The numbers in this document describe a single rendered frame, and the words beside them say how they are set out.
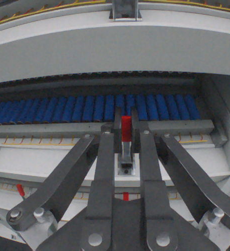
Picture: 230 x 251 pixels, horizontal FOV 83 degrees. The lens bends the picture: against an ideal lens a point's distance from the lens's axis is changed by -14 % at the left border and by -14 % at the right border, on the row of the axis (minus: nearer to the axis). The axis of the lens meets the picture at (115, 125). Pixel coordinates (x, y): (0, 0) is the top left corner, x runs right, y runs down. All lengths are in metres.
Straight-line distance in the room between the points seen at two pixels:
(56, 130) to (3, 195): 0.35
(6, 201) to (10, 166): 0.24
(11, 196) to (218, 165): 0.53
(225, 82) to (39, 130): 0.34
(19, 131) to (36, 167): 0.08
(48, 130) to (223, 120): 0.31
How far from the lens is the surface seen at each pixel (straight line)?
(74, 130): 0.26
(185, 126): 0.27
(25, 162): 0.30
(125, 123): 0.19
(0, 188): 0.57
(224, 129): 0.31
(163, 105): 0.29
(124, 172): 0.24
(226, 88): 0.31
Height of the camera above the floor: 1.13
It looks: 35 degrees down
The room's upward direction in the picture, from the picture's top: 3 degrees counter-clockwise
